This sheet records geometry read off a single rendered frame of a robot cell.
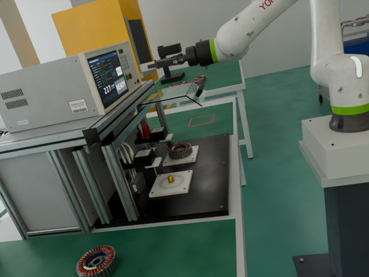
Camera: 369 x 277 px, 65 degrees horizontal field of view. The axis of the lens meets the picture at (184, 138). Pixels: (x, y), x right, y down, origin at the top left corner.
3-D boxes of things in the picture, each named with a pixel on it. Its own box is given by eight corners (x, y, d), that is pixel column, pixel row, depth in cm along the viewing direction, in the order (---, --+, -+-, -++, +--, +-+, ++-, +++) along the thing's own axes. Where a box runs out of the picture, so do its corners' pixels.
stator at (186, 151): (194, 147, 138) (192, 140, 137) (191, 158, 128) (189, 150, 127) (172, 150, 141) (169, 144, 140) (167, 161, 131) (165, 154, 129)
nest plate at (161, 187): (193, 172, 118) (192, 169, 118) (188, 193, 104) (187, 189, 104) (158, 177, 121) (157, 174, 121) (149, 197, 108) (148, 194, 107)
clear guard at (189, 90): (206, 92, 139) (204, 79, 137) (202, 106, 118) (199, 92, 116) (144, 104, 147) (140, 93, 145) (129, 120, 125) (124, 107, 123)
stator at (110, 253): (93, 253, 89) (89, 243, 88) (125, 253, 86) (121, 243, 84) (72, 283, 79) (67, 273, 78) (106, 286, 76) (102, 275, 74)
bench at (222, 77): (247, 104, 443) (239, 55, 417) (257, 159, 275) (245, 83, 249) (178, 117, 468) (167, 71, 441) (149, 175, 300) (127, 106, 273)
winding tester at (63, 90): (141, 84, 136) (128, 40, 128) (105, 114, 96) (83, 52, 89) (69, 100, 144) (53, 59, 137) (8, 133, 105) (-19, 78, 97)
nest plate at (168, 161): (199, 147, 140) (198, 144, 140) (195, 161, 126) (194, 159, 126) (169, 151, 143) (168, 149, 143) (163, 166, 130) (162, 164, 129)
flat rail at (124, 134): (158, 100, 146) (156, 94, 145) (112, 154, 89) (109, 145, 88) (156, 100, 146) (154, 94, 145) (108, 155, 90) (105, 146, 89)
